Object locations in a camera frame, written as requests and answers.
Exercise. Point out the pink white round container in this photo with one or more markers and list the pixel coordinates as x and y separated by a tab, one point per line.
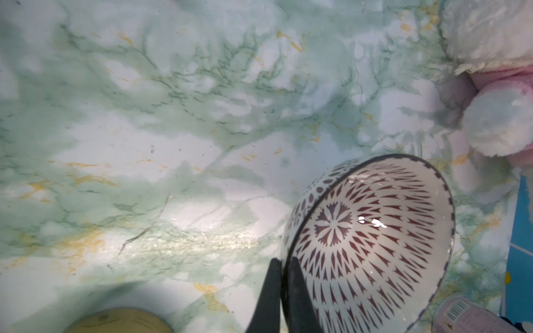
457	314

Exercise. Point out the red gold round tin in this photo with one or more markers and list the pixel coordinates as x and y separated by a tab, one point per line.
120	320

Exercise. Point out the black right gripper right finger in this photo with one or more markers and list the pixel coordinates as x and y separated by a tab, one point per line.
298	309

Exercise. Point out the red striped white bowl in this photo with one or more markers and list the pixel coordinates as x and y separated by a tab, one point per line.
373	237

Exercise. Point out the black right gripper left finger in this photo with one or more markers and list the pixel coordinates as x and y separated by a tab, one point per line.
266	318

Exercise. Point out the white teddy bear pink shirt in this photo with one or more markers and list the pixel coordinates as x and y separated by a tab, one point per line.
491	41

